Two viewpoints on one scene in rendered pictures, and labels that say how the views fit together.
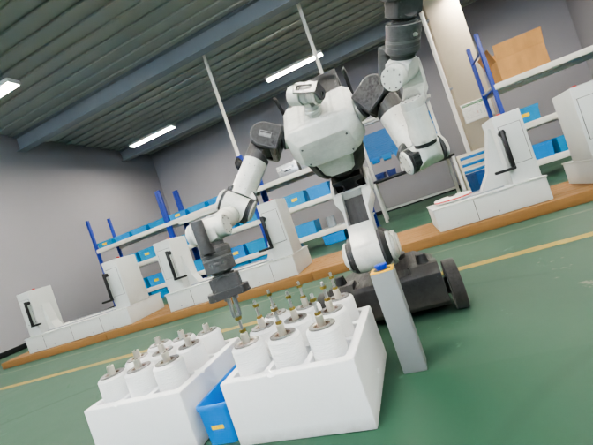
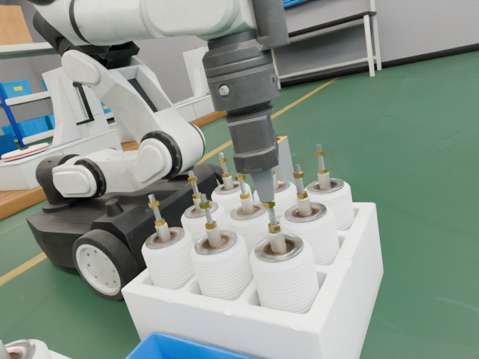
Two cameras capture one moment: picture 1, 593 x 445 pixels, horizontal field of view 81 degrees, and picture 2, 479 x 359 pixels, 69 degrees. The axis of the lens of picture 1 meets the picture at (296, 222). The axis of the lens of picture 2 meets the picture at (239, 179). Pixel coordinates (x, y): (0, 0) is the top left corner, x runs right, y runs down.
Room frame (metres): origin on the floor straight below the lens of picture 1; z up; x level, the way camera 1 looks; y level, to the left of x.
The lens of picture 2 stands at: (0.91, 0.71, 0.52)
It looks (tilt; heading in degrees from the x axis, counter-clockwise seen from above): 18 degrees down; 286
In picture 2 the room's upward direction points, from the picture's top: 14 degrees counter-clockwise
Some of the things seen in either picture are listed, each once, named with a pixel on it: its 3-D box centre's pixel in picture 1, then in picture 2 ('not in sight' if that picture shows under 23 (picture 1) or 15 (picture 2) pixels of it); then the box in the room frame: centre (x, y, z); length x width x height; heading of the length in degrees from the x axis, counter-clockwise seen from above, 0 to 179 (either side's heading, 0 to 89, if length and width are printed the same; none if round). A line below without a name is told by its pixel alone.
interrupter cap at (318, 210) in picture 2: (282, 334); (305, 212); (0.97, 0.14, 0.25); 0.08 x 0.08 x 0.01
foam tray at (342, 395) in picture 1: (312, 367); (265, 280); (1.08, 0.10, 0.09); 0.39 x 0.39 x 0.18; 71
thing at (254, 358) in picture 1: (257, 372); (289, 297); (1.01, 0.25, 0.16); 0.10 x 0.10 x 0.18
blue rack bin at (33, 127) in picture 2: (531, 153); (26, 128); (5.03, -3.54, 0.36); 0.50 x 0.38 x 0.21; 164
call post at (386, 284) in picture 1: (398, 318); (281, 194); (1.06, -0.20, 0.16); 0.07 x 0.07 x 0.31; 71
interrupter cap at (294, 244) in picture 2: (246, 343); (279, 248); (1.01, 0.25, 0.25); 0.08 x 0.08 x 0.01
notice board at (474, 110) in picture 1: (477, 109); not in sight; (6.26, -3.74, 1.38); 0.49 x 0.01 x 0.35; 73
